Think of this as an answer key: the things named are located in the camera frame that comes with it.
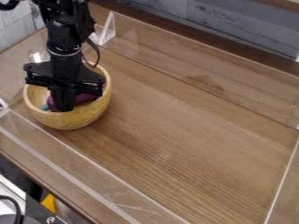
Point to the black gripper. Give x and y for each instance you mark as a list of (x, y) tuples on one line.
[(67, 78)]

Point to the purple toy eggplant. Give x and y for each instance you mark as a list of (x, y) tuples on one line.
[(81, 98)]

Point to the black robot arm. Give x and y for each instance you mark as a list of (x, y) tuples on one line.
[(69, 25)]

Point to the brown wooden bowl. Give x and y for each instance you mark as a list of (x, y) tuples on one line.
[(80, 117)]

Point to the yellow black device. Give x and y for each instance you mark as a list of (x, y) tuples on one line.
[(55, 206)]

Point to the clear acrylic corner bracket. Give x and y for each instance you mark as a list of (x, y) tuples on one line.
[(105, 32)]

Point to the clear acrylic tray wall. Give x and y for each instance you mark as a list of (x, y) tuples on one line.
[(195, 147)]

